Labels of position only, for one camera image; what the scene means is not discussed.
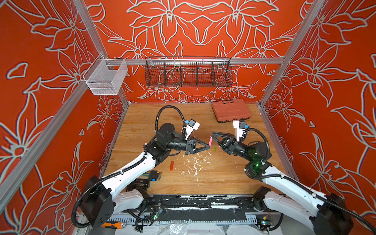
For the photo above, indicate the black wire wall basket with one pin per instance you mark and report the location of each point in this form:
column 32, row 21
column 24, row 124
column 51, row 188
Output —
column 188, row 72

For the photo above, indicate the red plastic tool case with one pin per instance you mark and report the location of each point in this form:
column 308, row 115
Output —
column 226, row 111

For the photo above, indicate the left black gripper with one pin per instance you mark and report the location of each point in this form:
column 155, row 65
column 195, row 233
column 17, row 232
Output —
column 190, row 146

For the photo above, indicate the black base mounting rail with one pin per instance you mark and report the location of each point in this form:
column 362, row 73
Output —
column 182, row 202

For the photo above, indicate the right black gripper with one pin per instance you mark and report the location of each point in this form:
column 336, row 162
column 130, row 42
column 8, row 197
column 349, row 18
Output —
column 231, row 146

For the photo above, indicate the orange handled adjustable wrench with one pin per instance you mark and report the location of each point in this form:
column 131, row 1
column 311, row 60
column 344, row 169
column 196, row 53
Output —
column 114, row 225

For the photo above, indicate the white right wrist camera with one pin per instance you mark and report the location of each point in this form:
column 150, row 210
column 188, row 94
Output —
column 239, row 126

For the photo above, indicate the white mesh wall basket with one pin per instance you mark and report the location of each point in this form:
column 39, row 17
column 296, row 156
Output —
column 106, row 76

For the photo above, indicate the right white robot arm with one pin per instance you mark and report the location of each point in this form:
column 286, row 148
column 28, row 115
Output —
column 323, row 214

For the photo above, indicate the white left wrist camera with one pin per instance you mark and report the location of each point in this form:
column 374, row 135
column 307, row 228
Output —
column 191, row 125

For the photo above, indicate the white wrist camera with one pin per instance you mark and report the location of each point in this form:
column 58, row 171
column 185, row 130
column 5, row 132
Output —
column 239, row 126
column 191, row 125

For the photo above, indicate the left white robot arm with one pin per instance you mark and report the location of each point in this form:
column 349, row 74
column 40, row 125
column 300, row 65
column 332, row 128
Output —
column 100, row 199

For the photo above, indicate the black connector with coloured wires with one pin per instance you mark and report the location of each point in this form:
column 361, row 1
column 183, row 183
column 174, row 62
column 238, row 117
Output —
column 152, row 175

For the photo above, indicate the pink usb drive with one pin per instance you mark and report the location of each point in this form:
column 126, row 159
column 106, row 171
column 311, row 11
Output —
column 210, row 141

